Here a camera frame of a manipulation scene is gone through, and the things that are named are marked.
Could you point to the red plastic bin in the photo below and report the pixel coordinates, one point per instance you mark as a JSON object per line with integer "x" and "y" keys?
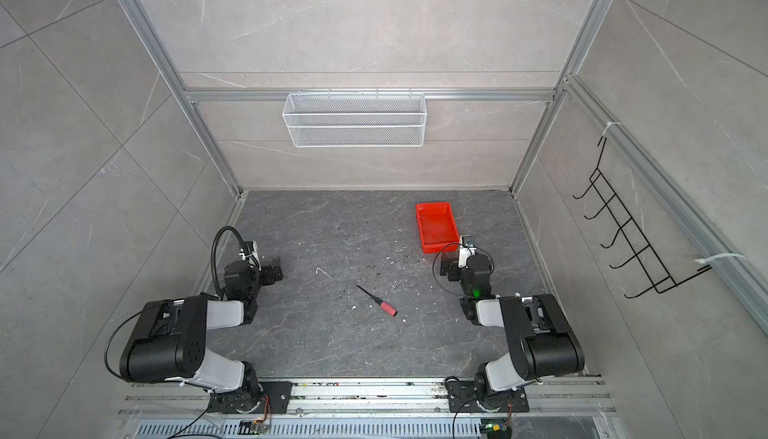
{"x": 437, "y": 228}

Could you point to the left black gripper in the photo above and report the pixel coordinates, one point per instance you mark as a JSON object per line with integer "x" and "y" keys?
{"x": 271, "y": 269}

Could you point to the white wire mesh basket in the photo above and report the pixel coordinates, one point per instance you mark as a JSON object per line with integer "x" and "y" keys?
{"x": 359, "y": 119}

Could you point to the black wire hook rack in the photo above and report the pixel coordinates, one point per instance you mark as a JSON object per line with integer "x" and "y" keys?
{"x": 628, "y": 231}

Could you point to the red handled black screwdriver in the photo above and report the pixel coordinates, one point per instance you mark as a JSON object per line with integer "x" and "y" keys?
{"x": 385, "y": 306}

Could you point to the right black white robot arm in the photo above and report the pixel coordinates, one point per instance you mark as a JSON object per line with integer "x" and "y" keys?
{"x": 540, "y": 341}

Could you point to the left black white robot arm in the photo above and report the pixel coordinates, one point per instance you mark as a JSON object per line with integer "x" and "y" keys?
{"x": 168, "y": 342}

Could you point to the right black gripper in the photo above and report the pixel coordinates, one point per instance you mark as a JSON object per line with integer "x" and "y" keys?
{"x": 450, "y": 266}

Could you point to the aluminium mounting rail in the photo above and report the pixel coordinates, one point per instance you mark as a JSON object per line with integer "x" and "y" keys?
{"x": 572, "y": 396}

